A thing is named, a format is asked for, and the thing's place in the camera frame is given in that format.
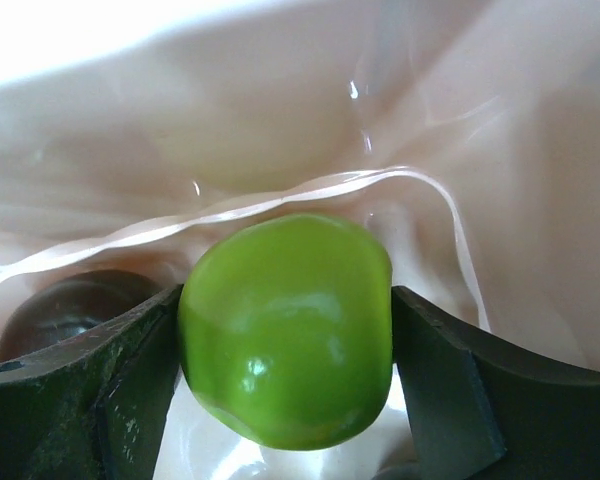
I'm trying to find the dark plum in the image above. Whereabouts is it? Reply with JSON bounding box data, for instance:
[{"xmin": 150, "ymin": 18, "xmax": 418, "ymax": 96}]
[{"xmin": 0, "ymin": 269, "xmax": 161, "ymax": 363}]

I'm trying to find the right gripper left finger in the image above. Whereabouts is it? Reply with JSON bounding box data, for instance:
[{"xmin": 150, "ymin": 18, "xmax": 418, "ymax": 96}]
[{"xmin": 0, "ymin": 287, "xmax": 181, "ymax": 479}]

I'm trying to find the green apple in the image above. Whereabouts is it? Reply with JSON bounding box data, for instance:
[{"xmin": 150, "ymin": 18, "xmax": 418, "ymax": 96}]
[{"xmin": 178, "ymin": 213, "xmax": 392, "ymax": 450}]

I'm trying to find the pink plastic bin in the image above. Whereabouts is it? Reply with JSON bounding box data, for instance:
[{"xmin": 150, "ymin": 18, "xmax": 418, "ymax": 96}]
[{"xmin": 0, "ymin": 1, "xmax": 600, "ymax": 479}]

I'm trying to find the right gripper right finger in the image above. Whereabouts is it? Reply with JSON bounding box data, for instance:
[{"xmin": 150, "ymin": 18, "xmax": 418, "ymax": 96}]
[{"xmin": 392, "ymin": 286, "xmax": 600, "ymax": 479}]

